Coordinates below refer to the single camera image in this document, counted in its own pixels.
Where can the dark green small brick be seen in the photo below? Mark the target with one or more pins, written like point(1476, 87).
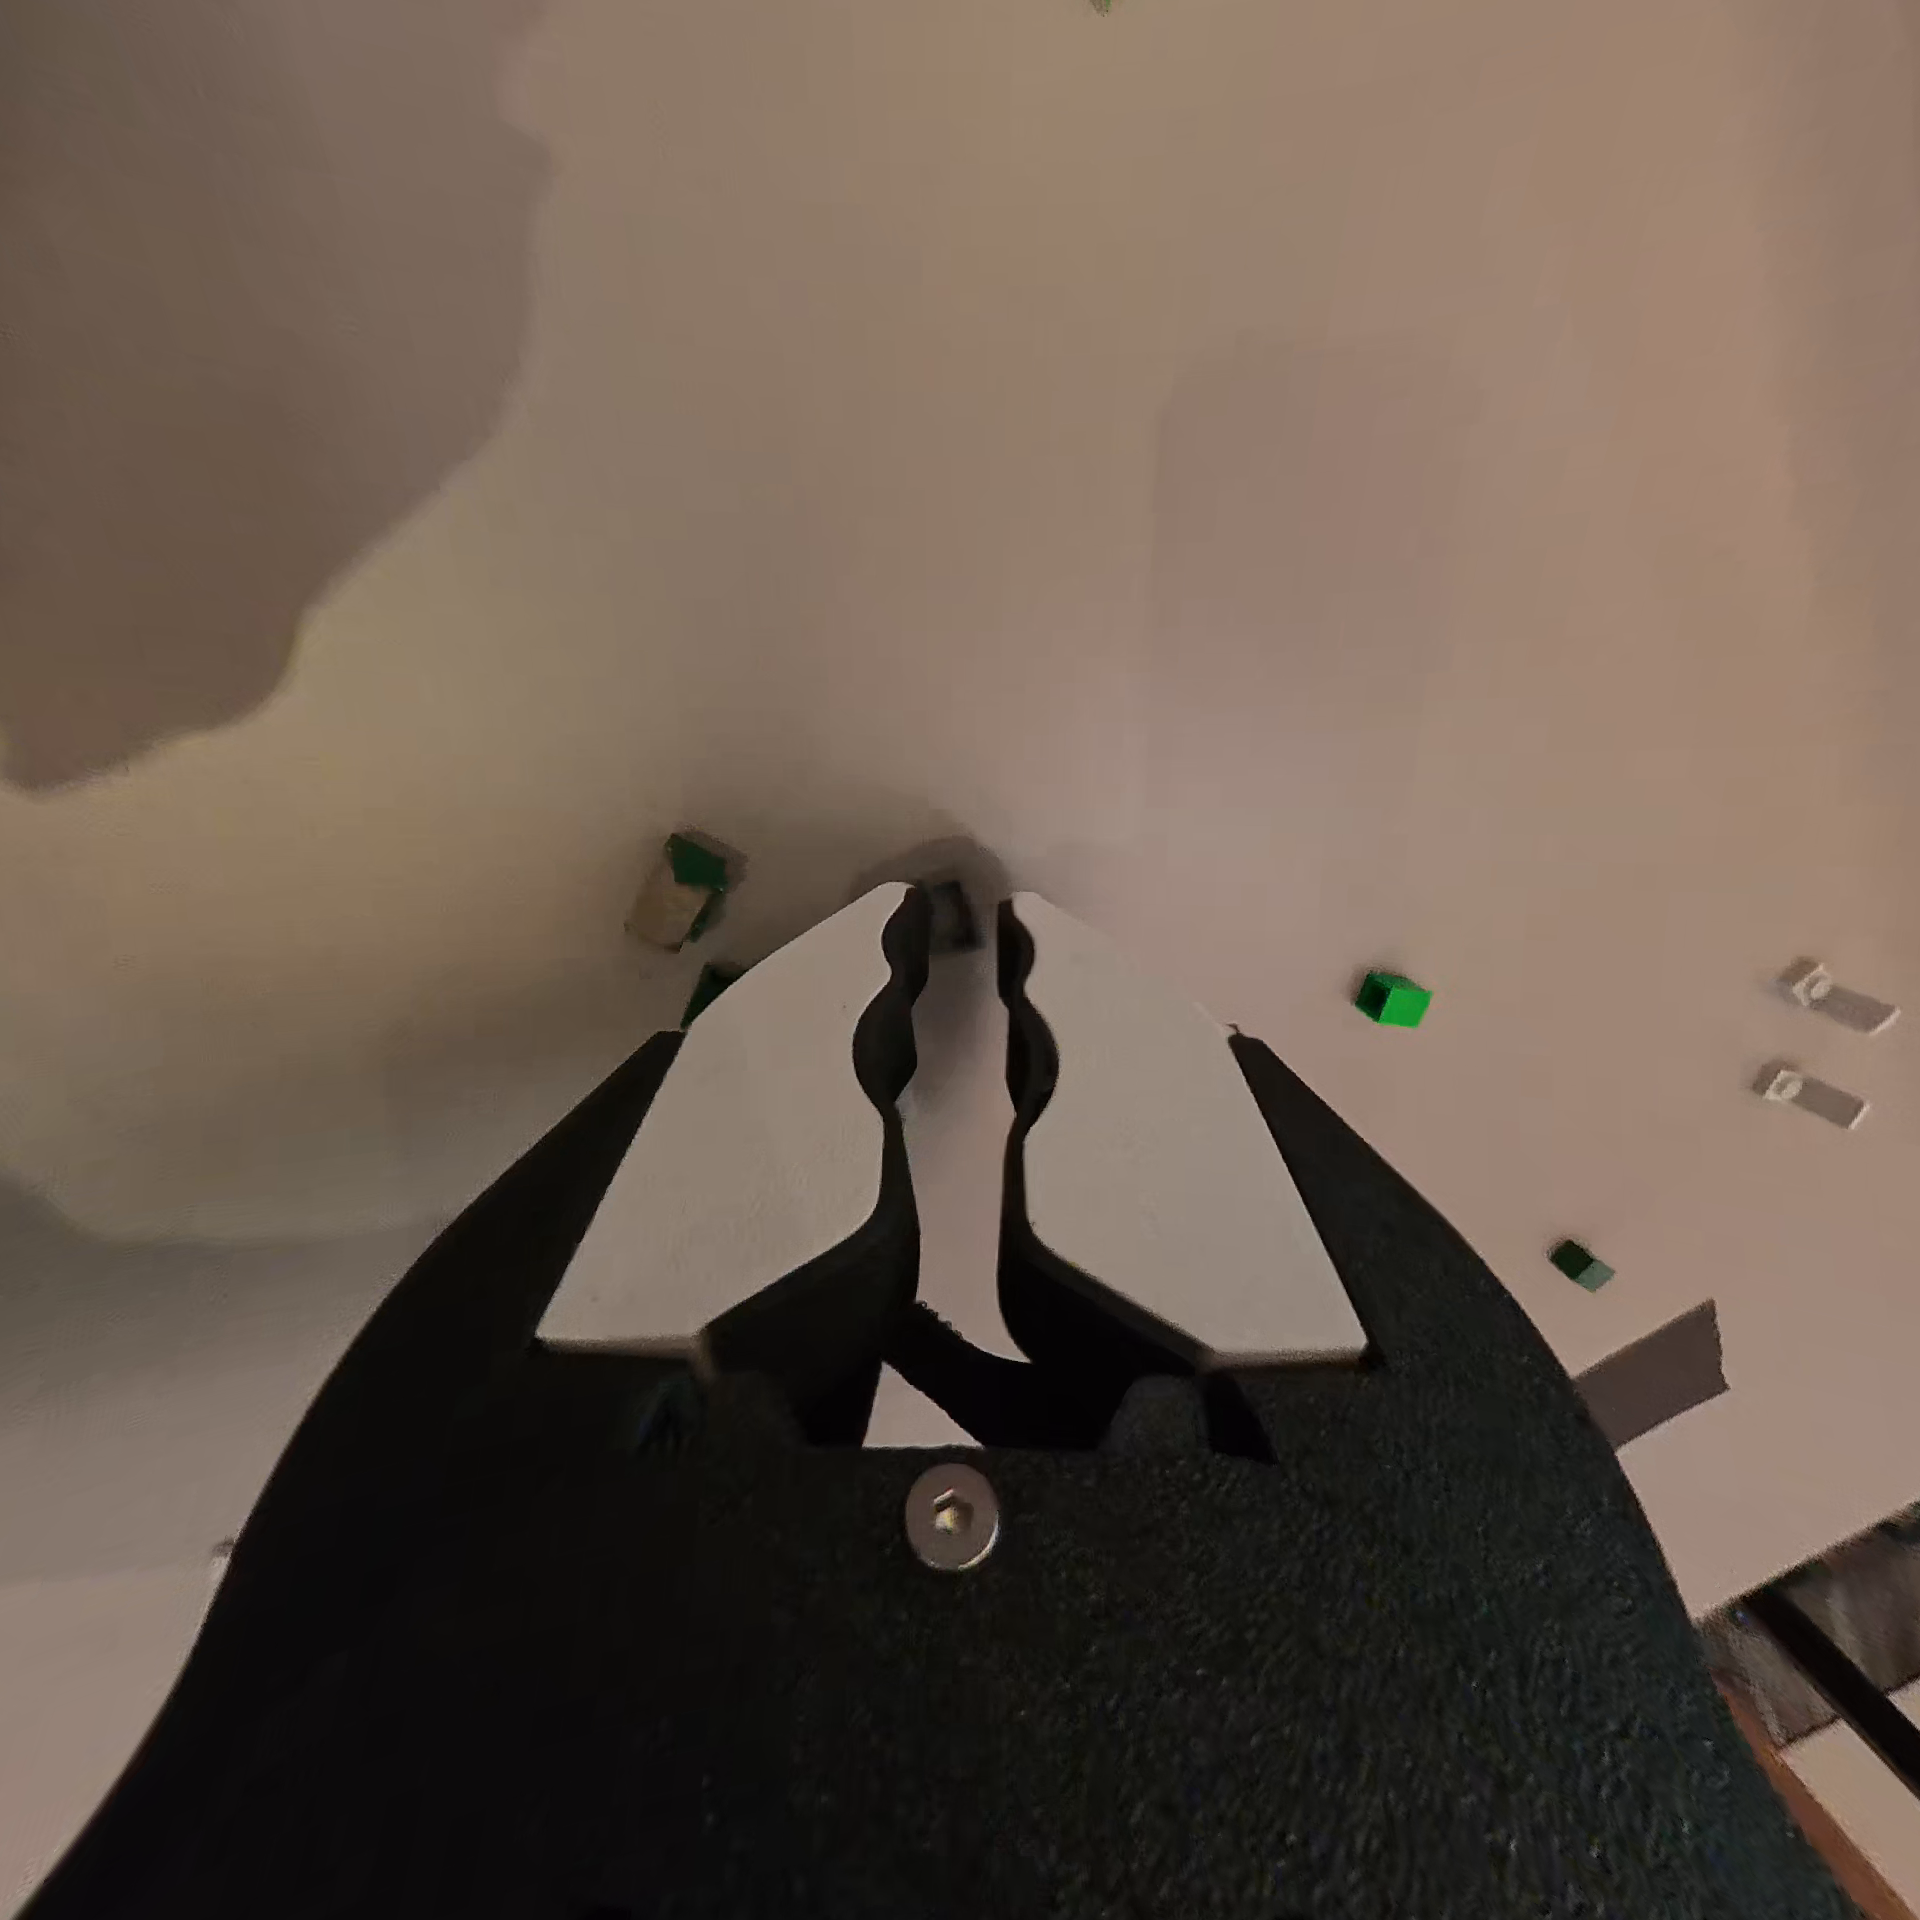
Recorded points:
point(1580, 1265)

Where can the black metal bar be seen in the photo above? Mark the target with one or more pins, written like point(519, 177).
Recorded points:
point(1838, 1667)

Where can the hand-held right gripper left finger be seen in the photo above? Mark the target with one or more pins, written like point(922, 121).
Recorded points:
point(750, 1141)

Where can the grey flat tile brick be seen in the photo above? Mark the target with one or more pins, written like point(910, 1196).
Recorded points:
point(1838, 999)
point(1808, 1095)

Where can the bright green cube brick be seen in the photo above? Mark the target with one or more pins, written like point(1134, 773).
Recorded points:
point(1391, 1000)

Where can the green and beige brick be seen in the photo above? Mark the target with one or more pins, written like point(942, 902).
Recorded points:
point(685, 894)

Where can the grey tape strip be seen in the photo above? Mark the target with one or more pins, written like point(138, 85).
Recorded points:
point(1652, 1373)

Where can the small green brick piece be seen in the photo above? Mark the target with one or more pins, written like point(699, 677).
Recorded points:
point(705, 994)

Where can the small grey brick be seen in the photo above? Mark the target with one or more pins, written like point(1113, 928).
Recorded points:
point(951, 909)

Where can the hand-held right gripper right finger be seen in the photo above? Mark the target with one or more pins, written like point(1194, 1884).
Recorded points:
point(1154, 1169)

